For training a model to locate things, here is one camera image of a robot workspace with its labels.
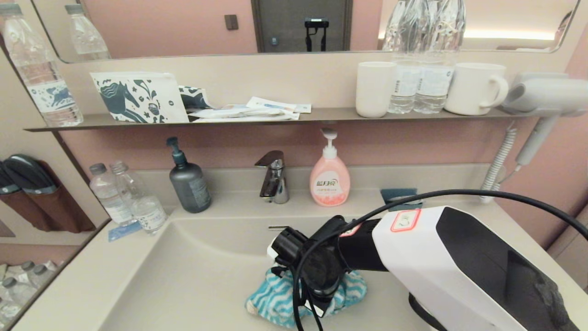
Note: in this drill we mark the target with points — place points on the black slipper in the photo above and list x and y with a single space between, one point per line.
6 180
31 175

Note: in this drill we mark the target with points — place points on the dark grey pump bottle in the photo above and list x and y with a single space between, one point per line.
189 188

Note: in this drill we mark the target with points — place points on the small blue card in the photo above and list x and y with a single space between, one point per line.
120 232

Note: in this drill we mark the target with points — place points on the teal white striped cloth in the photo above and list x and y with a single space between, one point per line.
271 299

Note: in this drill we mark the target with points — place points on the grey metal wall shelf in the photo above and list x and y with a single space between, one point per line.
326 115

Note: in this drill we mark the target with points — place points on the pink soap pump bottle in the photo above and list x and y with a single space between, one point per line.
329 184

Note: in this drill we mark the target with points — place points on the water bottles on shelf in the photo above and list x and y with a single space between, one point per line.
433 86

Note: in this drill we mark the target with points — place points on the wall mirror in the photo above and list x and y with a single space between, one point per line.
183 27

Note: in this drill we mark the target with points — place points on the water bottle horse print label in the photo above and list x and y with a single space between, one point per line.
39 78

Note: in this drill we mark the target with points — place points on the long white sachet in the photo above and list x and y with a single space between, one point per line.
239 115

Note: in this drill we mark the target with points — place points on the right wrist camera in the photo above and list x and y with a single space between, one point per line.
273 253

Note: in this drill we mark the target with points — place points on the water bottle plain white label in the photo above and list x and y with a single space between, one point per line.
403 86
109 197

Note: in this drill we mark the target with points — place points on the small horse print packet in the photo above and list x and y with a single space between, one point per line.
195 98

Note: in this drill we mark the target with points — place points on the water bottle grey cap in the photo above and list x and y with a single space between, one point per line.
45 275
27 273
16 294

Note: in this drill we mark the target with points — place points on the white blue sachet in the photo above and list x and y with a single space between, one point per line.
276 105

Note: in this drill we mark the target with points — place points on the chrome sink faucet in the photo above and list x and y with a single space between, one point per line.
275 184

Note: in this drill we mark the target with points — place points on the clear water bottles on counter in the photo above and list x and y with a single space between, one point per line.
147 211

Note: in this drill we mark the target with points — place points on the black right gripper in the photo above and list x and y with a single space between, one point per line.
285 276

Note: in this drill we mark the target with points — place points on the white horse print pouch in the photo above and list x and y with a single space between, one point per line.
136 97

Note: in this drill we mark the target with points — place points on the brown fabric pocket holder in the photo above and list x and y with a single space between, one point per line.
55 211

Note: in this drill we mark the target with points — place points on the beige sink basin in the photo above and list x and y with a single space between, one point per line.
183 285

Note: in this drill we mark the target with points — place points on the small blue tray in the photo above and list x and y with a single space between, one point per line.
390 193

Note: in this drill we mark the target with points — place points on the grey hair dryer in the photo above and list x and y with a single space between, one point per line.
547 94

